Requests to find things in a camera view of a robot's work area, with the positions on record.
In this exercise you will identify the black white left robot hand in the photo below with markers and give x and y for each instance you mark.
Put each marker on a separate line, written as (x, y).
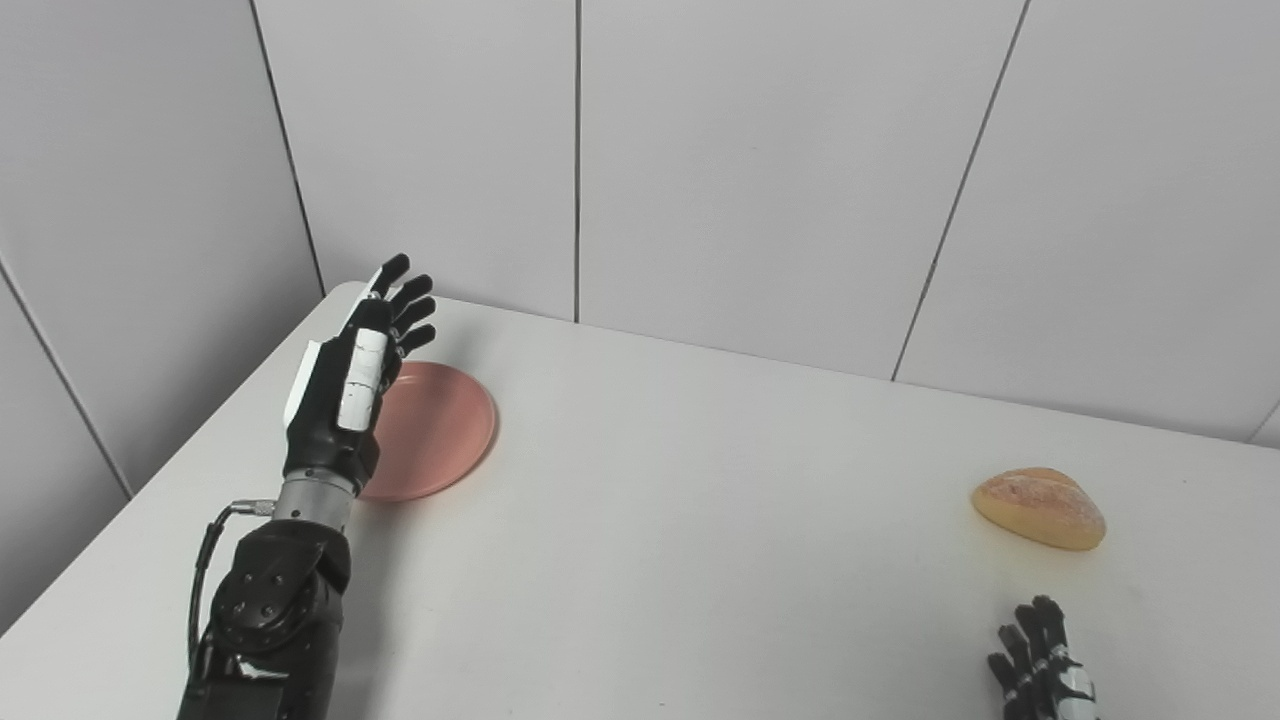
(335, 410)

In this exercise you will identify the pink round plate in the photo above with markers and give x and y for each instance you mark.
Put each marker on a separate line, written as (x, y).
(440, 425)

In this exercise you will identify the golden bread roll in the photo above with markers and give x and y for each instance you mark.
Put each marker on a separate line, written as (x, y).
(1040, 508)

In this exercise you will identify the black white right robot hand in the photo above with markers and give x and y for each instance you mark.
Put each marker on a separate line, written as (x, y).
(1045, 680)

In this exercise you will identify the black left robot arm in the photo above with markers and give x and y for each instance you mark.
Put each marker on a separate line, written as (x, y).
(275, 620)

